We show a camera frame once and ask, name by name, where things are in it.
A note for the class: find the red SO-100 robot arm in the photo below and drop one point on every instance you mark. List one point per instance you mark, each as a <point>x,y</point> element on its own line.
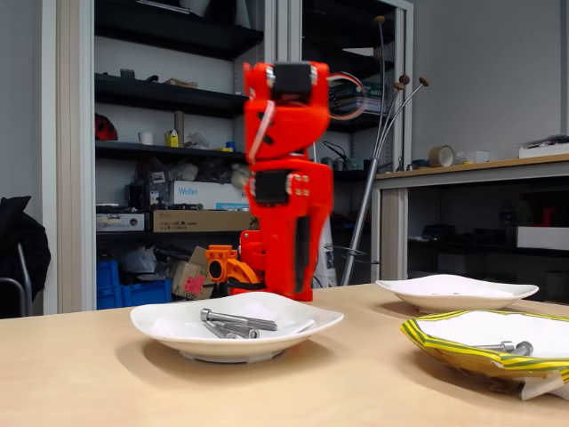
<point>289,129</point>

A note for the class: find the white plush toy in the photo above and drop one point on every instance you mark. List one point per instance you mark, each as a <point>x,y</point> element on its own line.
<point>239,175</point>

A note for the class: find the grey coat stand wooden knobs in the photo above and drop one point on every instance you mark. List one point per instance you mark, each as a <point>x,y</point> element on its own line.
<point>370,187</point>

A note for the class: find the orange printed part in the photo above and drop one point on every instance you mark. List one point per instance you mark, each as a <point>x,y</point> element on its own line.
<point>224,260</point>

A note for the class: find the white Weller box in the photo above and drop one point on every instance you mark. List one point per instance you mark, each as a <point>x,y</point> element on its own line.
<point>200,193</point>

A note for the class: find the long brown cardboard box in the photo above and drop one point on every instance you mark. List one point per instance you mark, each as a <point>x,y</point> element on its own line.
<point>191,221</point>

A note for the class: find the cardboard box pink sticker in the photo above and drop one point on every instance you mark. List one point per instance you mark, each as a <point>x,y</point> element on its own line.
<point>186,273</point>

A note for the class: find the stack of papers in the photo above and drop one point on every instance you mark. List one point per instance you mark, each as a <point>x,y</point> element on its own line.
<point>371,106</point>

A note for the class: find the small yellow box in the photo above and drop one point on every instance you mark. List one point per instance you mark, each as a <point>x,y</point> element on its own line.
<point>171,140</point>

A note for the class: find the green cardboard box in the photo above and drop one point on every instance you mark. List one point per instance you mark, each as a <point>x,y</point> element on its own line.
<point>373,90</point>

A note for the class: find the brown tape roll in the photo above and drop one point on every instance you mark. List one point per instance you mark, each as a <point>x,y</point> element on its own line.
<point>440,156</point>

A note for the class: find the white cup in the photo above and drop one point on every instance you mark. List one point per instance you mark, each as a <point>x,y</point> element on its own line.
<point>146,138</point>

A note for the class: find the wooden piece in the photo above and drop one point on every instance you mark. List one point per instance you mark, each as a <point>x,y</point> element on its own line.
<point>180,83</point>

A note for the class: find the large blue plastic crate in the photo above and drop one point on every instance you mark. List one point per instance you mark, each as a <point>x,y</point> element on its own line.
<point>146,293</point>

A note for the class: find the grey open shelf cabinet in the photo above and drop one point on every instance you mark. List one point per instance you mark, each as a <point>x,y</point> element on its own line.
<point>289,44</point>
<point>71,133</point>

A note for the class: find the white square ceramic plate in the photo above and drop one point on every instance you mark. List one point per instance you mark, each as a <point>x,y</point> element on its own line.
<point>151,320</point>
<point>444,303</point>

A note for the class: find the flat printed box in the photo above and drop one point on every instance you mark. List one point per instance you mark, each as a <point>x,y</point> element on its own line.
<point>120,222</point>

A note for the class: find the wooden top side counter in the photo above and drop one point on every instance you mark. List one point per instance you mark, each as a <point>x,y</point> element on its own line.
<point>489,175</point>

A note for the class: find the small blue plastic crate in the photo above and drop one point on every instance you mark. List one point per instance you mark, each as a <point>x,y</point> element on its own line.
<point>108,273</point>

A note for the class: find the red helmet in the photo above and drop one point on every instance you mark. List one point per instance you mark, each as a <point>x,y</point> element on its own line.
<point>104,129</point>

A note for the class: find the yellow black striped paper plate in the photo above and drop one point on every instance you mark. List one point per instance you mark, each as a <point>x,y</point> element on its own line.
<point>444,348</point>

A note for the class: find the white long box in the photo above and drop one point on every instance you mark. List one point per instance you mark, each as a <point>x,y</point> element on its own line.
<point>544,238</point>

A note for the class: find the white flat box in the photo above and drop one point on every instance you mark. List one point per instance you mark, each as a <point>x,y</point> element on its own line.
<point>544,151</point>

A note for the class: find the grey metal chair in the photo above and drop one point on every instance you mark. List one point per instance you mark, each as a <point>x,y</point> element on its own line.
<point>26,284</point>

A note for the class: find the black jacket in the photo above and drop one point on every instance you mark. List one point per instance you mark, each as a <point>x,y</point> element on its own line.
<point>22,240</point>

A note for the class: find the white crumpled paper sheet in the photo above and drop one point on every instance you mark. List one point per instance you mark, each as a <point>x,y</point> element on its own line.
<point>542,387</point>

